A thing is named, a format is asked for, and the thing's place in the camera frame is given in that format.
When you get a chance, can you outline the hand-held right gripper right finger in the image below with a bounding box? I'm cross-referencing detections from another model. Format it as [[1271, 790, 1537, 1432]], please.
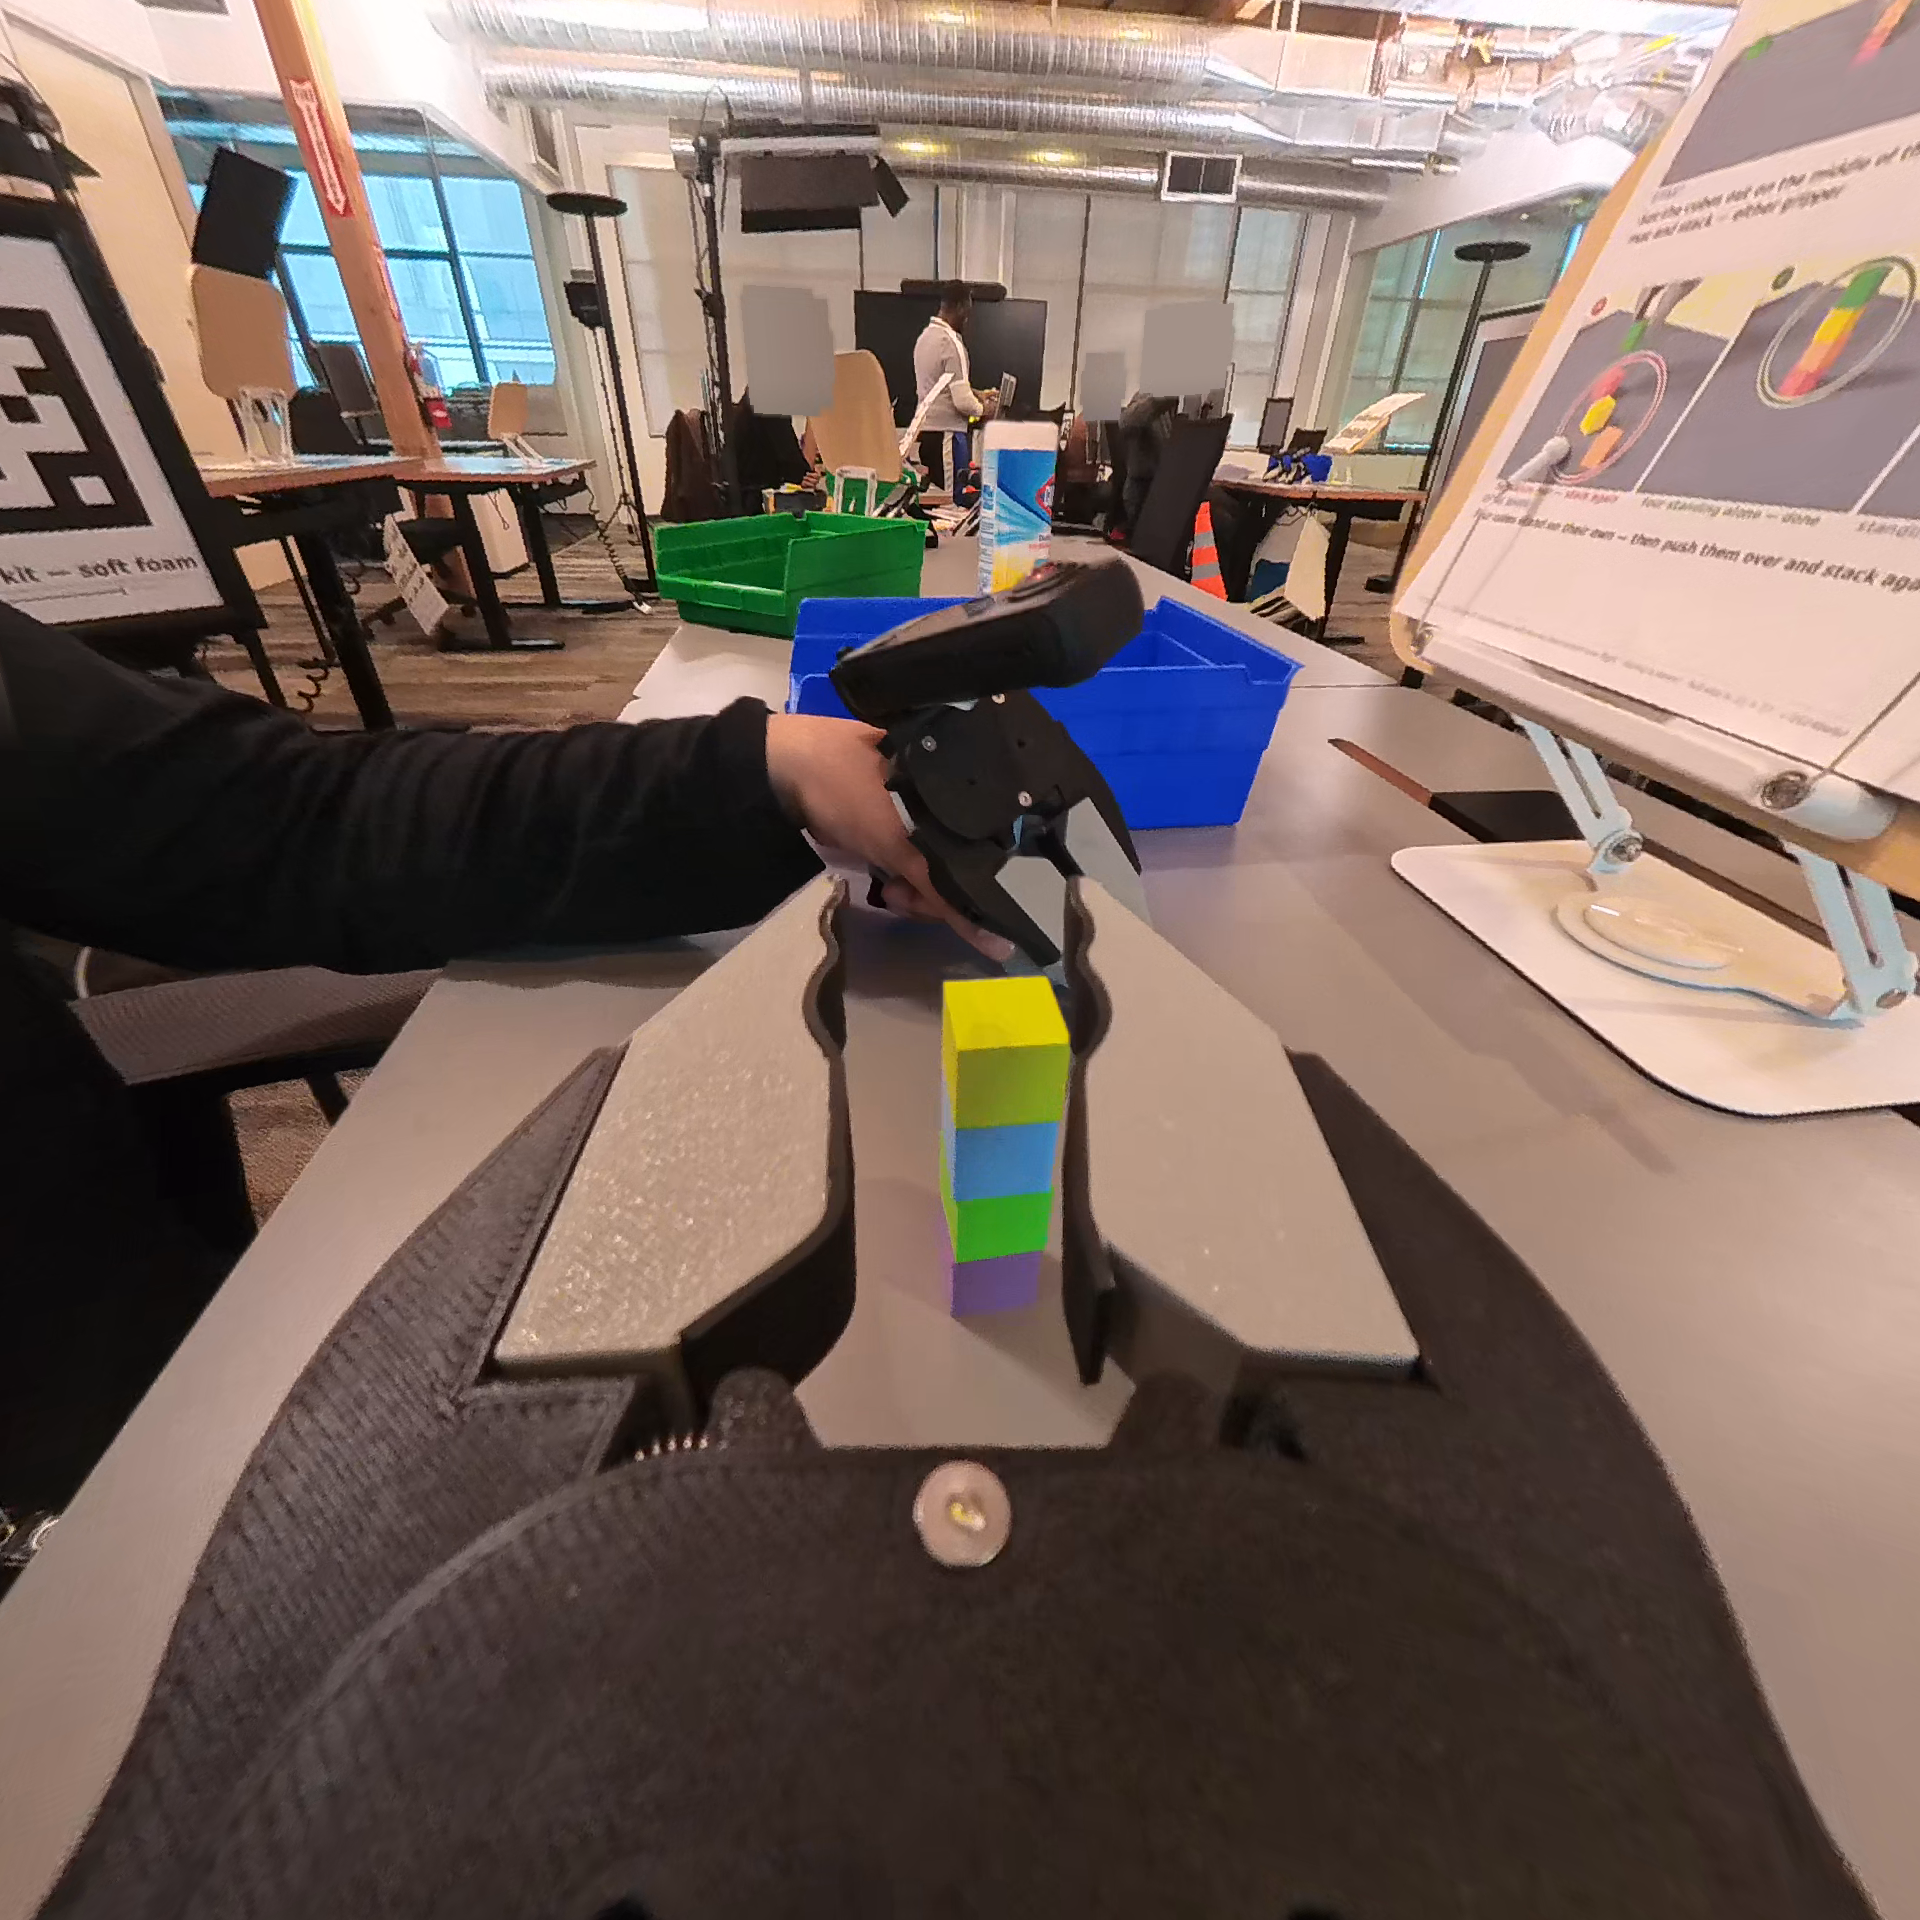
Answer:
[[1059, 873, 1421, 1386]]

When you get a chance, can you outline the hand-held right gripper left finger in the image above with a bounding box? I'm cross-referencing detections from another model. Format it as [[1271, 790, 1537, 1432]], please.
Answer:
[[491, 873, 859, 1390]]

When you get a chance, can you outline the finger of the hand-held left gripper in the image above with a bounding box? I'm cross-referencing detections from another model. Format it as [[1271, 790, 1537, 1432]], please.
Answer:
[[1046, 748, 1146, 882], [914, 837, 1067, 971]]

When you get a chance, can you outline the yellow foam cube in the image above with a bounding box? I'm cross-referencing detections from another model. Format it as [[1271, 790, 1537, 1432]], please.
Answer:
[[940, 974, 1073, 1129]]

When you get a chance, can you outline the blue foam cube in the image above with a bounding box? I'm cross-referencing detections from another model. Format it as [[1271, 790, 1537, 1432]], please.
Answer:
[[940, 1115, 1065, 1205]]

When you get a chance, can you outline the green foam cube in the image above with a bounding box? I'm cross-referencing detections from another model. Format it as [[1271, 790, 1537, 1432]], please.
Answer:
[[940, 1185, 1060, 1264]]

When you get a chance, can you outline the purple foam cube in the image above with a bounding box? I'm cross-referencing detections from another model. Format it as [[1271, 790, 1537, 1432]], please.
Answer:
[[948, 1245, 1050, 1322]]

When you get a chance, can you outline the person's left forearm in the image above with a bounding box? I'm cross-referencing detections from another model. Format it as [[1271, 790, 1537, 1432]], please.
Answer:
[[0, 597, 826, 976]]

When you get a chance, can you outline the person's left hand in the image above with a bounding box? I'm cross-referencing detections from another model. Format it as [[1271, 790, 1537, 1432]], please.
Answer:
[[765, 710, 1025, 965]]

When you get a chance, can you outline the blue plastic bin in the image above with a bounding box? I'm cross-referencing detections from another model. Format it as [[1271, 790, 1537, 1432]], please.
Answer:
[[786, 593, 1306, 833]]

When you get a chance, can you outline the wipes canister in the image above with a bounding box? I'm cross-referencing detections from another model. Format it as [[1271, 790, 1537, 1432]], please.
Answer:
[[977, 418, 1089, 600]]

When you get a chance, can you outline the green plastic bin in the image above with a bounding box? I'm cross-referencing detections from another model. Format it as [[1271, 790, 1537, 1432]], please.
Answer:
[[652, 512, 929, 640]]

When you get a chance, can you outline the white book stand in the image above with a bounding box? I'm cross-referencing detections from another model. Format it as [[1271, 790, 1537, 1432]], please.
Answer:
[[1387, 0, 1920, 1120]]

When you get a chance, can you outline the black office chair armrest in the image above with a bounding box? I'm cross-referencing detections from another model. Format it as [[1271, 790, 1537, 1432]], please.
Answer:
[[66, 965, 441, 1249]]

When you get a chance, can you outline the black light panel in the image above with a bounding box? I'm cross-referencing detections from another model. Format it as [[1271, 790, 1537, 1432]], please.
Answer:
[[735, 147, 913, 237]]

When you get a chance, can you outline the wooden standing desk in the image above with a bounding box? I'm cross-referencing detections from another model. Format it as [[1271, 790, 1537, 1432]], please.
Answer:
[[198, 454, 435, 731], [397, 454, 601, 654]]

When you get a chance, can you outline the black floor lamp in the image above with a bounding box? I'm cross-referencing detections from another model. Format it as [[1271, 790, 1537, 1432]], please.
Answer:
[[545, 189, 663, 600], [1402, 241, 1534, 595]]

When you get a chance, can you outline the printed instruction sheet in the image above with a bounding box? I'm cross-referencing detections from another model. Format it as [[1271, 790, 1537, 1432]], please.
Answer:
[[1394, 0, 1920, 804]]

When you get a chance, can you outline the person's torso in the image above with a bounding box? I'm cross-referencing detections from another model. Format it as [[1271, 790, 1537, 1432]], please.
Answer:
[[0, 931, 260, 1520]]

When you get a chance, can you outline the wooden column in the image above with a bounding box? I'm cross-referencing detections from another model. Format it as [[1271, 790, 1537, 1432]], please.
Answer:
[[252, 0, 447, 461]]

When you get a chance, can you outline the black monitor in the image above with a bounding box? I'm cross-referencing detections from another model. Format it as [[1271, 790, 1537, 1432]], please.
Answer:
[[190, 145, 299, 281]]

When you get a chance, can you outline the black wall screen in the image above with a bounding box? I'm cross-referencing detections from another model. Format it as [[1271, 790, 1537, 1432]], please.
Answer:
[[852, 289, 1052, 409]]

